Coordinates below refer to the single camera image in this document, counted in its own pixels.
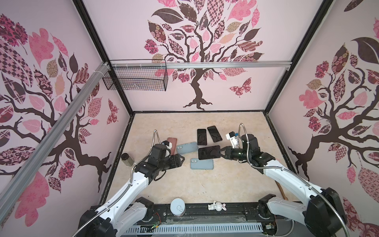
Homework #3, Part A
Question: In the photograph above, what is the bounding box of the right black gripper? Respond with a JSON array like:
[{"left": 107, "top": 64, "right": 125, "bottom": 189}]
[{"left": 216, "top": 146, "right": 250, "bottom": 161}]

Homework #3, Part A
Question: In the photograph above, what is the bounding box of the black phone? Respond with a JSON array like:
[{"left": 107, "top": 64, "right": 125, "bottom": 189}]
[
  {"left": 207, "top": 125, "right": 223, "bottom": 143},
  {"left": 198, "top": 145, "right": 221, "bottom": 160},
  {"left": 197, "top": 128, "right": 207, "bottom": 146}
]

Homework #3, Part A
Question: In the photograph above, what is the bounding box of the light blue phone case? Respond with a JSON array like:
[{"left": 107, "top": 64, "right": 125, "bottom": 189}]
[
  {"left": 190, "top": 158, "right": 214, "bottom": 170},
  {"left": 176, "top": 142, "right": 198, "bottom": 155}
]

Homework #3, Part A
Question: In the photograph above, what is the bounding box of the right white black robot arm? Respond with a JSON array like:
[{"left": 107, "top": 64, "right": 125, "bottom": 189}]
[{"left": 220, "top": 123, "right": 350, "bottom": 237}]

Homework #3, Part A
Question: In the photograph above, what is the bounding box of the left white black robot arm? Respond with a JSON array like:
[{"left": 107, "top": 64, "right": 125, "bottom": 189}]
[{"left": 73, "top": 130, "right": 185, "bottom": 237}]

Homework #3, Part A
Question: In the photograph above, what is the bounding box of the pink phone case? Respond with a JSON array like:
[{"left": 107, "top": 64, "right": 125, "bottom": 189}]
[{"left": 167, "top": 137, "right": 177, "bottom": 155}]

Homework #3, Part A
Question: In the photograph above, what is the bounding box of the white round can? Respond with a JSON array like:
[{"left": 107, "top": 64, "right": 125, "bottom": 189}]
[{"left": 170, "top": 198, "right": 186, "bottom": 217}]

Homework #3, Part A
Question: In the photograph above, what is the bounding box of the dark cylindrical jar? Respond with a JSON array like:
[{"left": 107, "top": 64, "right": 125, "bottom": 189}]
[{"left": 120, "top": 153, "right": 135, "bottom": 167}]

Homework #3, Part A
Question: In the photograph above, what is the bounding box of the white rabbit figurine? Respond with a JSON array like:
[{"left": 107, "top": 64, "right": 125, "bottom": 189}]
[{"left": 208, "top": 201, "right": 227, "bottom": 212}]

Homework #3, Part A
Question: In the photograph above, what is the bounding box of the brown wooden stick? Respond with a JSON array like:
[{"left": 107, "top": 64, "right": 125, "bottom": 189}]
[{"left": 275, "top": 181, "right": 288, "bottom": 200}]

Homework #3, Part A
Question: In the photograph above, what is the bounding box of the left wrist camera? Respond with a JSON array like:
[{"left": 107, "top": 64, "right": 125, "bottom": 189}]
[{"left": 162, "top": 140, "right": 173, "bottom": 150}]

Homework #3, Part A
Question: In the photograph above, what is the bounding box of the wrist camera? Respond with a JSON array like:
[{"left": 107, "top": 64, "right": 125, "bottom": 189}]
[
  {"left": 162, "top": 140, "right": 173, "bottom": 150},
  {"left": 226, "top": 131, "right": 239, "bottom": 148}
]

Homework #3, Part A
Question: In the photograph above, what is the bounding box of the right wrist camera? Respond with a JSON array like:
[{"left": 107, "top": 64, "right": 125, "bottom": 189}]
[{"left": 226, "top": 131, "right": 239, "bottom": 148}]

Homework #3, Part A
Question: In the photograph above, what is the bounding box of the white slotted cable duct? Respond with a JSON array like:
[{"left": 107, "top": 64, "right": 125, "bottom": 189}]
[{"left": 123, "top": 223, "right": 264, "bottom": 236}]

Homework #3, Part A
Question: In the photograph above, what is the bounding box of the black wire basket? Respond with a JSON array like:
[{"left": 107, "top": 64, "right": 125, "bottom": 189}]
[{"left": 103, "top": 59, "right": 168, "bottom": 91}]

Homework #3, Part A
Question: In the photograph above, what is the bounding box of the back aluminium rail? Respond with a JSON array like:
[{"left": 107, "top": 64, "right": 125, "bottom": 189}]
[{"left": 111, "top": 60, "right": 292, "bottom": 69}]

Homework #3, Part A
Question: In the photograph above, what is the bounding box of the aluminium rail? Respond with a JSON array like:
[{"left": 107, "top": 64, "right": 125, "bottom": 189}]
[
  {"left": 111, "top": 60, "right": 292, "bottom": 69},
  {"left": 1, "top": 62, "right": 110, "bottom": 221}
]

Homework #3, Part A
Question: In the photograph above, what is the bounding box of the left aluminium rail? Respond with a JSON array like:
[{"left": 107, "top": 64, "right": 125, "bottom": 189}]
[{"left": 1, "top": 62, "right": 110, "bottom": 221}]

